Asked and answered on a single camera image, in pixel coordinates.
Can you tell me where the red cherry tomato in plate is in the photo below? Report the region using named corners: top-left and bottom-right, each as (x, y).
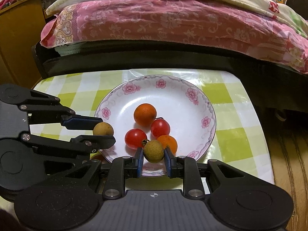
top-left (150, 118), bottom-right (171, 138)

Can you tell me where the green checkered tablecloth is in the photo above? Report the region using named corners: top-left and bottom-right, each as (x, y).
top-left (34, 69), bottom-right (274, 182)

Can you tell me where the dark bed frame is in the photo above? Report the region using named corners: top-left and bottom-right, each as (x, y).
top-left (32, 40), bottom-right (307, 113)

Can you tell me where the pink floral quilt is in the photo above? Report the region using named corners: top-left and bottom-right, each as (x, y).
top-left (40, 0), bottom-right (307, 74)

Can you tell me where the orange tangerine in plate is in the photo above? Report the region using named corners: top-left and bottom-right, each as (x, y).
top-left (134, 103), bottom-right (157, 127)

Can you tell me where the brown longan fruit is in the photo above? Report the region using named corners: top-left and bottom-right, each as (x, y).
top-left (144, 140), bottom-right (164, 163)
top-left (92, 122), bottom-right (114, 136)

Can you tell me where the red cherry tomato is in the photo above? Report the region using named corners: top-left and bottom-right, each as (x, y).
top-left (125, 129), bottom-right (148, 149)
top-left (150, 118), bottom-right (171, 138)

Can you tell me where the dark wooden headboard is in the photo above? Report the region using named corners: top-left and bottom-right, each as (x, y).
top-left (286, 0), bottom-right (308, 20)

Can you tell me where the small orange tangerine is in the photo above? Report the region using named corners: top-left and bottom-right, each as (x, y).
top-left (157, 135), bottom-right (177, 155)

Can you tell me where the wooden cabinet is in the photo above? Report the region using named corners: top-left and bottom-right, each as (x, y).
top-left (0, 0), bottom-right (47, 88)

